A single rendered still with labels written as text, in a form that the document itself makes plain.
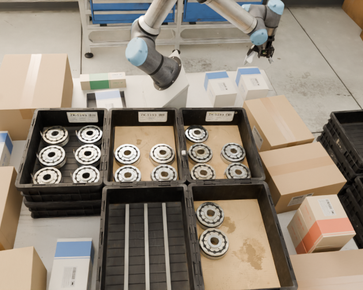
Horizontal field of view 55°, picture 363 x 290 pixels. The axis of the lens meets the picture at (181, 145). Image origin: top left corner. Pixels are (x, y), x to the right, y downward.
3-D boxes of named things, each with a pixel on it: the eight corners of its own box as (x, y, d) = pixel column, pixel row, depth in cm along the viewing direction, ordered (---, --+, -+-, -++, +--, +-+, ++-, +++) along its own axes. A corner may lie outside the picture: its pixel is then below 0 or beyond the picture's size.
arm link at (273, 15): (265, -3, 160) (283, -2, 161) (259, 19, 168) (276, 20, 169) (269, 6, 155) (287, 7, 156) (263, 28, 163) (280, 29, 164)
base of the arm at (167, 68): (154, 73, 180) (140, 63, 174) (175, 54, 174) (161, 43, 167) (158, 92, 171) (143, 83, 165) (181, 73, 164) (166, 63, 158)
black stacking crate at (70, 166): (41, 128, 154) (36, 109, 145) (109, 127, 157) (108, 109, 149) (23, 205, 128) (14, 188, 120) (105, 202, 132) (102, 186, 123)
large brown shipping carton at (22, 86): (15, 86, 187) (4, 54, 172) (73, 84, 191) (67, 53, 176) (1, 141, 161) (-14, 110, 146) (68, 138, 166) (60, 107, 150)
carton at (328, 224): (299, 207, 132) (306, 196, 127) (328, 205, 134) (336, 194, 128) (315, 247, 122) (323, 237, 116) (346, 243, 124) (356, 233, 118)
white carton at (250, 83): (234, 79, 205) (237, 67, 198) (253, 79, 207) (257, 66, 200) (244, 102, 192) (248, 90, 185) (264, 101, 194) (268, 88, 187)
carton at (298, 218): (292, 217, 138) (298, 208, 132) (320, 214, 140) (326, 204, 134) (308, 256, 128) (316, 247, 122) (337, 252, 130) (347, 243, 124)
